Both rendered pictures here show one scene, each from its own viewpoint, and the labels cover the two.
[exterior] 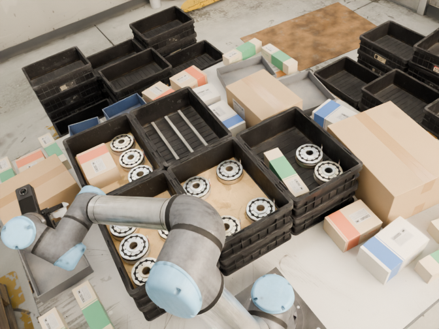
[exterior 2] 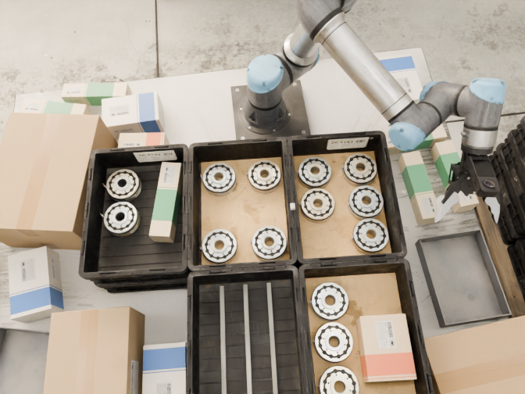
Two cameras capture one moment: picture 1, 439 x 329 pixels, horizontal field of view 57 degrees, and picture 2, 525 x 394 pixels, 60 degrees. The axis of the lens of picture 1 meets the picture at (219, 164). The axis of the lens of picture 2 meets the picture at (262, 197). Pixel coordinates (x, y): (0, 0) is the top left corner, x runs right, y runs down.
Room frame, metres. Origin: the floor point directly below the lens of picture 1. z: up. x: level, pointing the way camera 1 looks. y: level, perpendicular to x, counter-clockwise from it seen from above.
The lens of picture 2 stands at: (1.35, 0.26, 2.14)
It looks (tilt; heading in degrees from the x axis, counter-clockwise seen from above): 67 degrees down; 204
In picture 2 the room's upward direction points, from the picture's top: 5 degrees counter-clockwise
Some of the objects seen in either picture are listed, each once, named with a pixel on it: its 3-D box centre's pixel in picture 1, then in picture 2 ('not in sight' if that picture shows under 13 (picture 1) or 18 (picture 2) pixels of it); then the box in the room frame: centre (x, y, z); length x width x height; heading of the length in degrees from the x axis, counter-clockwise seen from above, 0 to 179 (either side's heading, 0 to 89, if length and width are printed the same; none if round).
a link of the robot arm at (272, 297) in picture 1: (272, 301); (266, 80); (0.47, -0.08, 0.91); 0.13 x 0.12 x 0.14; 153
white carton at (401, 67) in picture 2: not in sight; (398, 84); (0.22, 0.34, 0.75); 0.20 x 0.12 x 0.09; 27
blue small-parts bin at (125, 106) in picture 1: (127, 113); not in sight; (1.63, 0.42, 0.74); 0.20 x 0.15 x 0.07; 117
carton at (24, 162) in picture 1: (35, 170); not in sight; (1.33, 0.84, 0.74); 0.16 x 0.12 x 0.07; 25
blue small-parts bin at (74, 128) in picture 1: (87, 138); not in sight; (1.49, 0.61, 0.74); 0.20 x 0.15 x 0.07; 13
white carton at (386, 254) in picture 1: (392, 249); (133, 116); (0.65, -0.54, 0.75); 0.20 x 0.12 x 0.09; 118
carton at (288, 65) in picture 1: (278, 59); not in sight; (1.88, -0.42, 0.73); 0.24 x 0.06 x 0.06; 26
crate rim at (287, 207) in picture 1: (227, 187); (240, 201); (0.90, -0.01, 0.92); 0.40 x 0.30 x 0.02; 23
